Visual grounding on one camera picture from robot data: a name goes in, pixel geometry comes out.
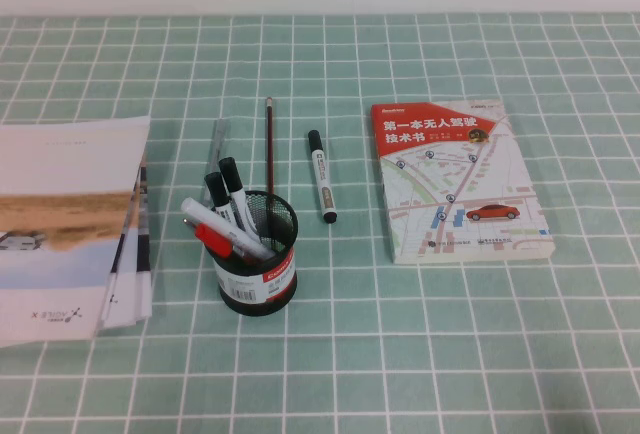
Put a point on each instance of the white marker with black cap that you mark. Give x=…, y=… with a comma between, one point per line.
x=322, y=179

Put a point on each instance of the grey transparent pen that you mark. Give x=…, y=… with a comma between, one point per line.
x=218, y=146

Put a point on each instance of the red pen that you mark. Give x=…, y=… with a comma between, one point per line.
x=212, y=240

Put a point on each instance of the black mesh pen holder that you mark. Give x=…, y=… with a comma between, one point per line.
x=250, y=295

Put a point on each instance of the dark red pencil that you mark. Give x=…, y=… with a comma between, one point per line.
x=270, y=154

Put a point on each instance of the tall black-capped white marker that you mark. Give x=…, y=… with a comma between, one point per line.
x=231, y=174

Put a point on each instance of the short black-capped white marker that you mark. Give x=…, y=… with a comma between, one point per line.
x=216, y=189

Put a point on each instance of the red and white map book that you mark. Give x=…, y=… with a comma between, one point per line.
x=450, y=179

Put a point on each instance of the green grid tablecloth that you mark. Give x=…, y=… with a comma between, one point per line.
x=350, y=354

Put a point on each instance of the white brochure with dark stripes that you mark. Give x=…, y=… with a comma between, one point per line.
x=142, y=234

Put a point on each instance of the landscape photo brochure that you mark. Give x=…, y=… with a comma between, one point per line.
x=60, y=204

